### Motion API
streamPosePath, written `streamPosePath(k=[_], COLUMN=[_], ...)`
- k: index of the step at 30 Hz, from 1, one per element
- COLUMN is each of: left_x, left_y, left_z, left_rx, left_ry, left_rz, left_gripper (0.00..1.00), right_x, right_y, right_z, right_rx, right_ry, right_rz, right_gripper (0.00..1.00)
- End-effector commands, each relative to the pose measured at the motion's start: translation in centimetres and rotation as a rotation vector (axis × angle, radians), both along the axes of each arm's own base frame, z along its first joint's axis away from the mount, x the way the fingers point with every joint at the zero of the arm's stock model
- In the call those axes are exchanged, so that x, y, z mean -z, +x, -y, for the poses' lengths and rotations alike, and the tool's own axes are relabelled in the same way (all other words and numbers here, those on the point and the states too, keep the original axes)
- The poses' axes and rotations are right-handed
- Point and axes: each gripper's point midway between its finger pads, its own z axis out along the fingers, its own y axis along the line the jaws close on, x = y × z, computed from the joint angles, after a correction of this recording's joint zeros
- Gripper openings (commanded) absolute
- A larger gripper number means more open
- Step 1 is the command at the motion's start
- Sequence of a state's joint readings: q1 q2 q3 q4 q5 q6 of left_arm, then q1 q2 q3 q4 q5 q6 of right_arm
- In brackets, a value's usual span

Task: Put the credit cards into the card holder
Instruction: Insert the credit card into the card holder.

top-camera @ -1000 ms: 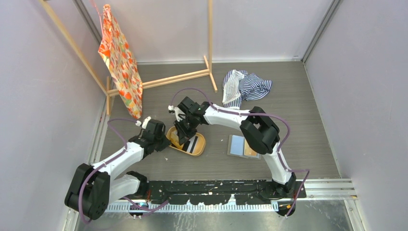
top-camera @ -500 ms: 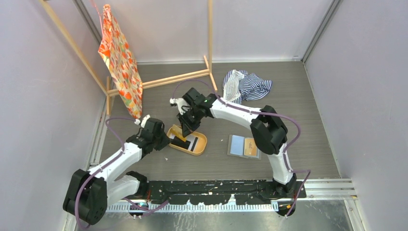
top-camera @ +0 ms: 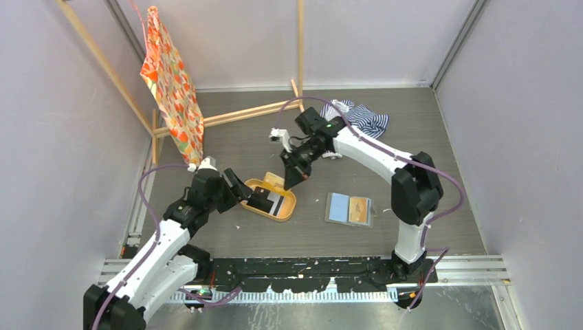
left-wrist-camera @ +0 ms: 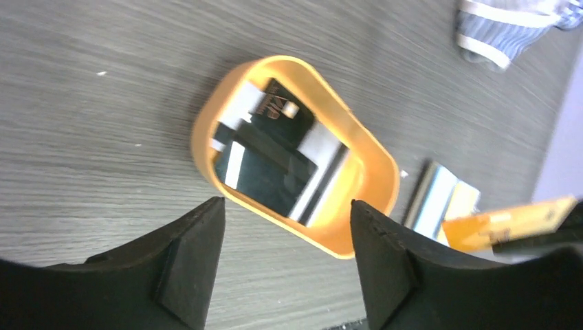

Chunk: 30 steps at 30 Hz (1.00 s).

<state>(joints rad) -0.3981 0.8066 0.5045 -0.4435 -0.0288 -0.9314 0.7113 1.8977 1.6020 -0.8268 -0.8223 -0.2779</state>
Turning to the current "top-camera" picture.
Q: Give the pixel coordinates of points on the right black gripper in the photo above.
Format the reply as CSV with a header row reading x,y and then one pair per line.
x,y
294,175

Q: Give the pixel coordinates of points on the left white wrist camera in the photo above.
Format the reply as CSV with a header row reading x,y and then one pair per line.
x,y
208,163

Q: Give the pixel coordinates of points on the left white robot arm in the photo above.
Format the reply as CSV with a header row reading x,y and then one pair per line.
x,y
168,261

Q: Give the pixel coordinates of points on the orange floral cloth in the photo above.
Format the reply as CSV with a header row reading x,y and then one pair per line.
x,y
164,73

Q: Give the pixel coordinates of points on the gold credit card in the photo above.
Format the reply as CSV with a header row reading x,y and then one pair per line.
x,y
358,210

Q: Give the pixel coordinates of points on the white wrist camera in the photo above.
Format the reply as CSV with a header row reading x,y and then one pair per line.
x,y
208,163
282,136

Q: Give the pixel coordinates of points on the grey card holder wallet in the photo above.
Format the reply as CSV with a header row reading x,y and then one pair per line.
x,y
337,210

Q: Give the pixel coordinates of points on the blue striped cloth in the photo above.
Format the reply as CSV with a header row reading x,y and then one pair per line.
x,y
359,116

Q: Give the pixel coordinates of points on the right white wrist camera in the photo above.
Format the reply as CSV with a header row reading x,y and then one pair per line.
x,y
282,136

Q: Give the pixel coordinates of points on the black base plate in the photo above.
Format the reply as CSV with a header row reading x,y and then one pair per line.
x,y
313,274

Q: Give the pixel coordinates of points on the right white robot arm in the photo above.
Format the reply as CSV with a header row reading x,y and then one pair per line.
x,y
415,189

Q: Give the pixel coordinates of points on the wooden drying rack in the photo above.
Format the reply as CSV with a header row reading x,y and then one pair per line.
x,y
152,126

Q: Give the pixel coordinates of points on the silver credit card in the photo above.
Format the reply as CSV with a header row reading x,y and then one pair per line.
x,y
277,200

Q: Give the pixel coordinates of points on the orange oval tray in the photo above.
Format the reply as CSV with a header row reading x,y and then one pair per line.
x,y
273,183

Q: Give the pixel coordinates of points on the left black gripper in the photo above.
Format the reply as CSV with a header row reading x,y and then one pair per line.
x,y
241,190

